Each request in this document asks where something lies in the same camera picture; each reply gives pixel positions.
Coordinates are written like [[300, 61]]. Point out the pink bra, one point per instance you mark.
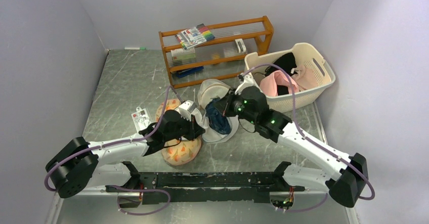
[[277, 84]]

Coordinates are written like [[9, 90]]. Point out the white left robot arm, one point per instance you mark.
[[82, 164]]

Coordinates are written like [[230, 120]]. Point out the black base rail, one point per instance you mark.
[[213, 186]]

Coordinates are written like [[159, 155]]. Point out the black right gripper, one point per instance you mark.
[[225, 103]]

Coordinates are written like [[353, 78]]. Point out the orange wooden shelf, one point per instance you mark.
[[257, 34]]

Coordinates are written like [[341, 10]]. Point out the white green box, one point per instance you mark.
[[183, 54]]

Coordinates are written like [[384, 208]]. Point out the black garment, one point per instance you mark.
[[286, 62]]

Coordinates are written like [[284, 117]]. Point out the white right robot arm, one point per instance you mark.
[[341, 175]]

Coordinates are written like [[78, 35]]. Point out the dark blue garment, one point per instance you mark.
[[217, 121]]

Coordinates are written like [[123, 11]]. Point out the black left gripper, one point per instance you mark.
[[195, 129]]

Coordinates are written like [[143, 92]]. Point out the green white marker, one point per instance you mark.
[[134, 48]]

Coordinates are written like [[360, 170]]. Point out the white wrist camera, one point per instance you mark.
[[187, 109], [245, 81]]

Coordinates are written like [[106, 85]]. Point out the cream plastic laundry basket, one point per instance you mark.
[[305, 54]]

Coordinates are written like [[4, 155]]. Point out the white mesh laundry bag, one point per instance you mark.
[[210, 135]]

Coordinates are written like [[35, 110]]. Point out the colour marker pack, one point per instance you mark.
[[195, 36]]

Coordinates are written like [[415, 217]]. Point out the pink garment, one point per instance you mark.
[[304, 78]]

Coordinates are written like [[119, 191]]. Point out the white clip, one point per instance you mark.
[[241, 47]]

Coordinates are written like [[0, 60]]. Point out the beige mesh laundry bag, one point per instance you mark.
[[211, 89]]

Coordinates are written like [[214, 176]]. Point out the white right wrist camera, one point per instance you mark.
[[245, 81]]

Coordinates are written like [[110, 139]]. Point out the blue flat box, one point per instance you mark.
[[186, 72]]

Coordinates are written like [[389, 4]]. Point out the aluminium frame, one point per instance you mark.
[[308, 207]]

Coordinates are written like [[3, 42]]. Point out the brown bra cup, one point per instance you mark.
[[258, 77]]

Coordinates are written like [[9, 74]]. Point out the clear blister pack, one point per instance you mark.
[[141, 118]]

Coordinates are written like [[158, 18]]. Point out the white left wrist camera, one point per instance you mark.
[[187, 109]]

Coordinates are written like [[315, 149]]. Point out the floral orange laundry bag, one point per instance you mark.
[[178, 153]]

